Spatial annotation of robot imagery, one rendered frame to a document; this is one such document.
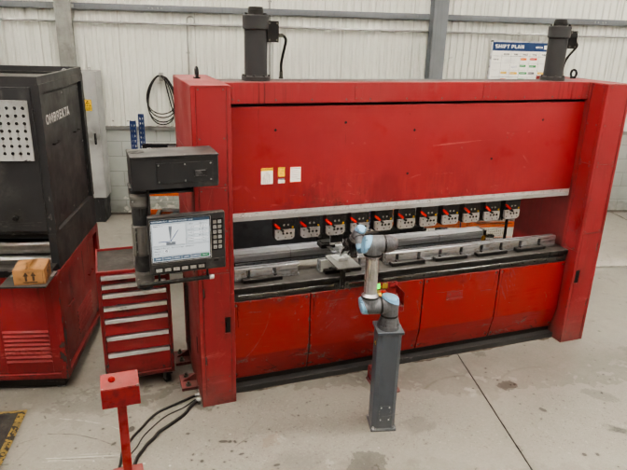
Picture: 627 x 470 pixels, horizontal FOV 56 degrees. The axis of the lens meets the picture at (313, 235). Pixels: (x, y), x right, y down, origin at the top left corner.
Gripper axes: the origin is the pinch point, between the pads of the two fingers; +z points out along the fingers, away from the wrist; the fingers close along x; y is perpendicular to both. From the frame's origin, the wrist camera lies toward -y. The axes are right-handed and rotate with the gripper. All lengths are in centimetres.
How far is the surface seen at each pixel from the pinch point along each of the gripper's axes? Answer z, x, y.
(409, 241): 25, -80, 16
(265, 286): 20, 60, -6
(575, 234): -20, -212, -23
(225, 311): 25, 93, -17
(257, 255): 36, 52, 29
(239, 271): 23, 75, 11
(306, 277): 19.8, 26.4, -3.6
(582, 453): -17, -105, -181
